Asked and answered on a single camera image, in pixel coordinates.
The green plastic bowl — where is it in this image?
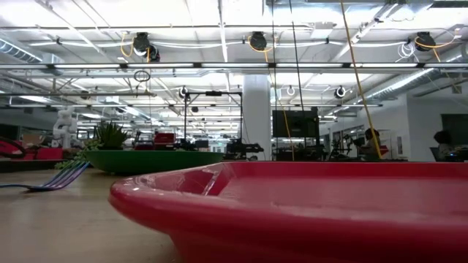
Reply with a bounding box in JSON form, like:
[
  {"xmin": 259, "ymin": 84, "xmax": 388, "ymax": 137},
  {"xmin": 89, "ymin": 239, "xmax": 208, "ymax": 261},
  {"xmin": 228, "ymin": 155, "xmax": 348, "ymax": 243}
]
[{"xmin": 84, "ymin": 150, "xmax": 224, "ymax": 176}]

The iridescent blue purple fork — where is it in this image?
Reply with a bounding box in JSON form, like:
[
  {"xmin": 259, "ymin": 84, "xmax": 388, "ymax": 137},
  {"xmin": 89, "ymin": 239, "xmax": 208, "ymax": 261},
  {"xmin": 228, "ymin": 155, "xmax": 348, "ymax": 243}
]
[{"xmin": 0, "ymin": 161, "xmax": 91, "ymax": 192}]

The red plastic tray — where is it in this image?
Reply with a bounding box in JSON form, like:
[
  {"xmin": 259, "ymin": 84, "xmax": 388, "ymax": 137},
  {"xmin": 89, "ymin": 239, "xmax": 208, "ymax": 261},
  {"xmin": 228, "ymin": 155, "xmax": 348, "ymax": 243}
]
[{"xmin": 108, "ymin": 161, "xmax": 468, "ymax": 263}]

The white square column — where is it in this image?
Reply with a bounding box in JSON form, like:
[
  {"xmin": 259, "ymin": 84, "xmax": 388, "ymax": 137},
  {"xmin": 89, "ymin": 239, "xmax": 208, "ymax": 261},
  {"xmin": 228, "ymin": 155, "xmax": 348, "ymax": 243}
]
[{"xmin": 242, "ymin": 75, "xmax": 273, "ymax": 161}]

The black monitor screen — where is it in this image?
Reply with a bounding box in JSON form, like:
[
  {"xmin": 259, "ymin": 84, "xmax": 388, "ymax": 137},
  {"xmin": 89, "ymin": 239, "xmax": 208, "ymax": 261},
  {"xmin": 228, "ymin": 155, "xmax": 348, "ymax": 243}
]
[{"xmin": 271, "ymin": 109, "xmax": 320, "ymax": 139}]

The long ceiling light strip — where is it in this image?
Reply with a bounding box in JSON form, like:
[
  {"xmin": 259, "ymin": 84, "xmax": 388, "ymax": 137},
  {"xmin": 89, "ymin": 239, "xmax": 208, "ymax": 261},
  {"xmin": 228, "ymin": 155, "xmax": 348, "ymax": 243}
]
[{"xmin": 0, "ymin": 62, "xmax": 468, "ymax": 70}]

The red toolbox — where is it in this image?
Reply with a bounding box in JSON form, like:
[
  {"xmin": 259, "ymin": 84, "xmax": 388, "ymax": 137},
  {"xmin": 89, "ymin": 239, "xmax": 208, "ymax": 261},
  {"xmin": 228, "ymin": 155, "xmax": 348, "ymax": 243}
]
[{"xmin": 154, "ymin": 132, "xmax": 177, "ymax": 146}]

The person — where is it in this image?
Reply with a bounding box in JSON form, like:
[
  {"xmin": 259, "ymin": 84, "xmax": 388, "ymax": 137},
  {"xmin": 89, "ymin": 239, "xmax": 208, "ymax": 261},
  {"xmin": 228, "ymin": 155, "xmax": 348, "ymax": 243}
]
[
  {"xmin": 432, "ymin": 129, "xmax": 455, "ymax": 162},
  {"xmin": 359, "ymin": 127, "xmax": 383, "ymax": 161}
]

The white robot figure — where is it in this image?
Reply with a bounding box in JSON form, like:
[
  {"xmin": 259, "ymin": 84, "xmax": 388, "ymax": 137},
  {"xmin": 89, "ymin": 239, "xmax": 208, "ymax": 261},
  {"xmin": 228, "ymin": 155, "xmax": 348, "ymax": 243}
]
[{"xmin": 52, "ymin": 106, "xmax": 79, "ymax": 149}]

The red storage bin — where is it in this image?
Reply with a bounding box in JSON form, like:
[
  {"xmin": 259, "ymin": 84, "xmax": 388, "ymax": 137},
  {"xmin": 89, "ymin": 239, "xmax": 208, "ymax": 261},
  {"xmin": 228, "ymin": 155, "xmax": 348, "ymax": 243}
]
[{"xmin": 0, "ymin": 137, "xmax": 64, "ymax": 161}]

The black distant frame rig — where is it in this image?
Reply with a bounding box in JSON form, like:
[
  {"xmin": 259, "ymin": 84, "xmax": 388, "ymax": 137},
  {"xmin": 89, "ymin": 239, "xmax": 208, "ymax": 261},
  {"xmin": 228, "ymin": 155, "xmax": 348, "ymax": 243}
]
[{"xmin": 183, "ymin": 91, "xmax": 244, "ymax": 148}]

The black hanging cable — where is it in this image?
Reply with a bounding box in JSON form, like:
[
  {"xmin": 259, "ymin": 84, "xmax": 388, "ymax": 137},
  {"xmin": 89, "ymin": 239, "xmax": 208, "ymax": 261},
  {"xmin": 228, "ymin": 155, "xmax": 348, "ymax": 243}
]
[{"xmin": 288, "ymin": 0, "xmax": 306, "ymax": 112}]

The black ceiling cord reel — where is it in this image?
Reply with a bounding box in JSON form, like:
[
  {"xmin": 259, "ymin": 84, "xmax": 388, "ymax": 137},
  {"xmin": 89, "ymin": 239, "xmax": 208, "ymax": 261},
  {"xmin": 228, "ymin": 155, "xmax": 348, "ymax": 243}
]
[
  {"xmin": 132, "ymin": 31, "xmax": 151, "ymax": 53},
  {"xmin": 415, "ymin": 31, "xmax": 437, "ymax": 53},
  {"xmin": 249, "ymin": 31, "xmax": 268, "ymax": 52}
]

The yellow hanging cable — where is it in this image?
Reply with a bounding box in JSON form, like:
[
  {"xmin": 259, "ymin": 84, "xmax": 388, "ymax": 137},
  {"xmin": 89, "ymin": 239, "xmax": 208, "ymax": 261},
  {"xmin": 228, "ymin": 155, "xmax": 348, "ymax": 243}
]
[{"xmin": 339, "ymin": 0, "xmax": 383, "ymax": 160}]

